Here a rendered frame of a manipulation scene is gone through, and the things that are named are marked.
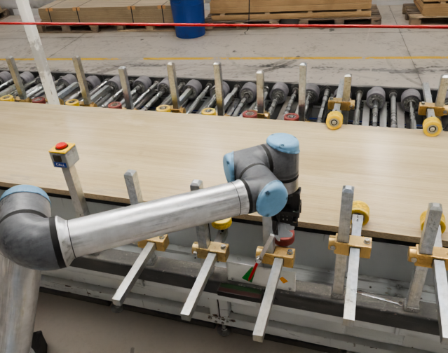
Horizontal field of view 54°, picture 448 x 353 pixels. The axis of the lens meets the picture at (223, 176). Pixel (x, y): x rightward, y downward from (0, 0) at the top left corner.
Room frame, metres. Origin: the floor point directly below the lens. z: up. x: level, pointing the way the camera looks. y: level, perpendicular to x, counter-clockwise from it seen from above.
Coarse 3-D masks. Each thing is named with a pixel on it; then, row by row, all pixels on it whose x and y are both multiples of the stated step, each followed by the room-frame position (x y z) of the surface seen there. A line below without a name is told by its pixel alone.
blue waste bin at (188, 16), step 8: (176, 0) 6.82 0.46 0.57; (184, 0) 6.78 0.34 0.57; (192, 0) 6.79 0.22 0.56; (200, 0) 6.87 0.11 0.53; (176, 8) 6.85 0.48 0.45; (184, 8) 6.79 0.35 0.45; (192, 8) 6.79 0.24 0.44; (200, 8) 6.87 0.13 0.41; (176, 16) 6.87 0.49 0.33; (184, 16) 6.80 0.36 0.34; (192, 16) 6.80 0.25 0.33; (200, 16) 6.87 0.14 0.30; (176, 32) 6.95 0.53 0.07; (184, 32) 6.81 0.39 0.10; (192, 32) 6.80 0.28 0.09; (200, 32) 6.86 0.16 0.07
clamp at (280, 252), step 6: (258, 246) 1.19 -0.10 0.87; (276, 246) 1.18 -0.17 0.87; (258, 252) 1.16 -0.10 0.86; (276, 252) 1.14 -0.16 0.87; (282, 252) 1.14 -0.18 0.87; (294, 252) 1.14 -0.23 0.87; (264, 258) 1.14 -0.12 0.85; (270, 258) 1.14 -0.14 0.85; (288, 258) 1.11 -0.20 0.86; (294, 258) 1.15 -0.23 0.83; (270, 264) 1.14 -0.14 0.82; (288, 264) 1.11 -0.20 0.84
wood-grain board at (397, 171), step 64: (0, 128) 2.31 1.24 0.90; (64, 128) 2.23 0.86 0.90; (128, 128) 2.16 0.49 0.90; (192, 128) 2.09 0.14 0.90; (256, 128) 2.03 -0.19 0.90; (320, 128) 1.97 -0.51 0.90; (384, 128) 1.91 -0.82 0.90; (64, 192) 1.62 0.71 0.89; (320, 192) 1.44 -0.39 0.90; (384, 192) 1.40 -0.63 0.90
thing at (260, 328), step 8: (280, 264) 1.10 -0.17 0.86; (272, 272) 1.06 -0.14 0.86; (280, 272) 1.08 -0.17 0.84; (272, 280) 1.03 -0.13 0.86; (272, 288) 0.99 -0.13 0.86; (264, 296) 0.96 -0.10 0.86; (272, 296) 0.96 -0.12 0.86; (264, 304) 0.93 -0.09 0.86; (272, 304) 0.95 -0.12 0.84; (264, 312) 0.90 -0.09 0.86; (264, 320) 0.87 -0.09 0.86; (256, 328) 0.84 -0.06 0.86; (264, 328) 0.84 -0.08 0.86; (256, 336) 0.82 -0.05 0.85
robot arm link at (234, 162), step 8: (232, 152) 1.03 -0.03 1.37; (240, 152) 1.03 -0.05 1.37; (248, 152) 1.02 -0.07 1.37; (256, 152) 1.03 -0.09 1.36; (264, 152) 1.03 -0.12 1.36; (224, 160) 1.02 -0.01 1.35; (232, 160) 1.00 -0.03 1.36; (240, 160) 0.99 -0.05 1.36; (248, 160) 0.98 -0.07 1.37; (256, 160) 0.98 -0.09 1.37; (264, 160) 1.01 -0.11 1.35; (272, 160) 1.01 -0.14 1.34; (224, 168) 1.03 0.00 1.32; (232, 168) 0.98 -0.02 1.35; (240, 168) 0.97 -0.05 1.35; (272, 168) 1.01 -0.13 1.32; (232, 176) 0.97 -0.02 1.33
